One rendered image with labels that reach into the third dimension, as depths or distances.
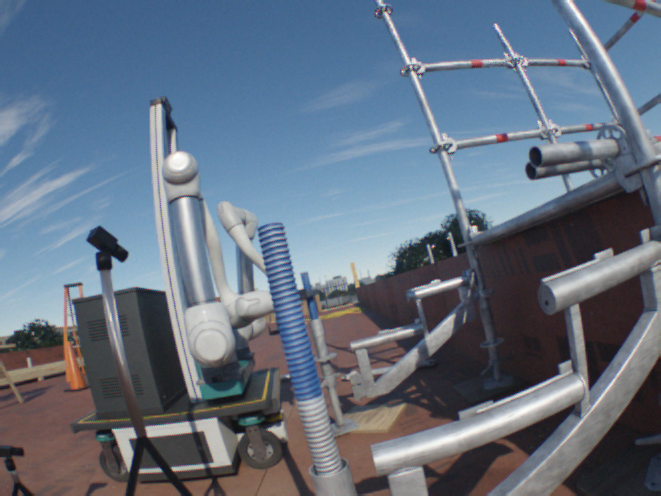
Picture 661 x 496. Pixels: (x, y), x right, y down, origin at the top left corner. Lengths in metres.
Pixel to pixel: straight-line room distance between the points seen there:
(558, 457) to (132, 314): 1.40
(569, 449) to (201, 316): 1.01
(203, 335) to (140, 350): 0.45
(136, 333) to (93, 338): 0.22
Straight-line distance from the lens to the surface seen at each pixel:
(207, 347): 1.06
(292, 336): 0.43
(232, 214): 1.83
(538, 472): 0.60
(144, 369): 1.44
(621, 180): 0.82
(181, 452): 1.42
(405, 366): 1.58
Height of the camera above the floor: 0.65
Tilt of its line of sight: 8 degrees up
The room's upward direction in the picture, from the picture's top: 13 degrees counter-clockwise
